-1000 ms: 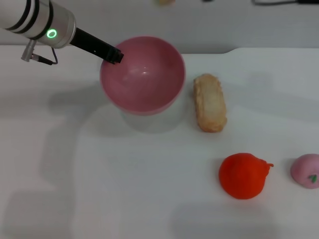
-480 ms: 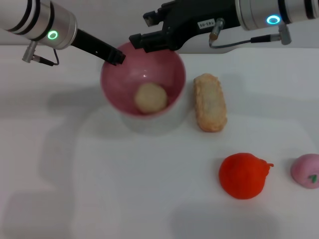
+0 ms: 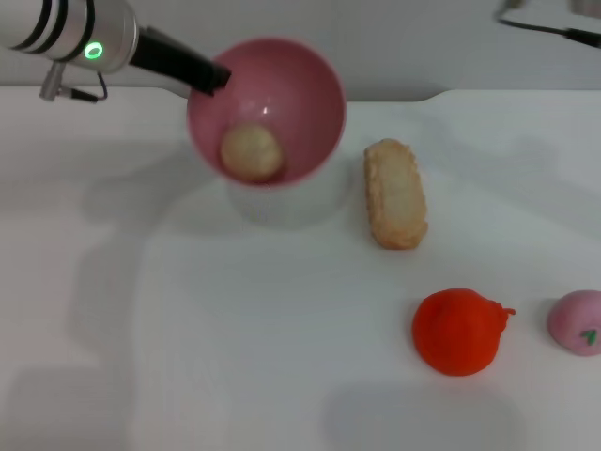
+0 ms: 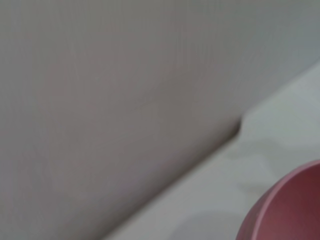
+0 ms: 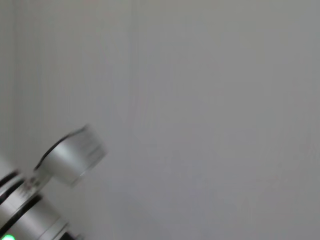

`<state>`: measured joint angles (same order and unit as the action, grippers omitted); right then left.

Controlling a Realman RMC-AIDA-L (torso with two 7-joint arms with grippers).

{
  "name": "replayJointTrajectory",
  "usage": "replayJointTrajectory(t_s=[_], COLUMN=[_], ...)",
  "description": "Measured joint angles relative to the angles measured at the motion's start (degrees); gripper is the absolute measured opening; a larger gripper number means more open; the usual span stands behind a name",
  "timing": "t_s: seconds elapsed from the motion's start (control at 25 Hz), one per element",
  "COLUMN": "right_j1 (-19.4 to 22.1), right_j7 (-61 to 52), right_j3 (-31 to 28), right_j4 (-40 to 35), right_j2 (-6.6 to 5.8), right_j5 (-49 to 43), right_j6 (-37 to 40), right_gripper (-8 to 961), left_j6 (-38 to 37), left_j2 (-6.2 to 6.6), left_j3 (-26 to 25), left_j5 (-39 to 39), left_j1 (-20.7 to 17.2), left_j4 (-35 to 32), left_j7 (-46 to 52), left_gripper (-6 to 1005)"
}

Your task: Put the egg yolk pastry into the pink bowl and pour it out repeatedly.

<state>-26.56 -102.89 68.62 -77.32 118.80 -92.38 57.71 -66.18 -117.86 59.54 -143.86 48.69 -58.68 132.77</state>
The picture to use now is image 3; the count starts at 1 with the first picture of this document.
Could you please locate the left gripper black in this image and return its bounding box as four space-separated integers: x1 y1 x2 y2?
129 25 233 98

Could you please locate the pink plastic bowl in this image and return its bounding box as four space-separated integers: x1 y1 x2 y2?
186 37 347 189

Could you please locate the round beige egg yolk pastry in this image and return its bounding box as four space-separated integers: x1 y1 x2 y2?
220 122 285 182

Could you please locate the long toasted bread loaf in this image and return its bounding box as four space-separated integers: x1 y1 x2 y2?
363 137 429 251

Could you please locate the orange-red tomato toy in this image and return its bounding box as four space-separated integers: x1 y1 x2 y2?
411 288 516 378

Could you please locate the pink peach bun toy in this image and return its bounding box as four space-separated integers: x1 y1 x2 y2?
547 289 601 358

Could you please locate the left wrist camera black silver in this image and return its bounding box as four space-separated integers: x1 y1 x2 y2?
150 70 193 101

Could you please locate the left arm grey cable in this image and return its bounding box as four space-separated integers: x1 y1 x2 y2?
39 63 110 102

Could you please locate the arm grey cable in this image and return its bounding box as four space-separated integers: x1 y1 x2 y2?
492 0 601 51
39 63 110 102

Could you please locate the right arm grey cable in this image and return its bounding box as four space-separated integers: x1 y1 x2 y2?
492 0 601 51

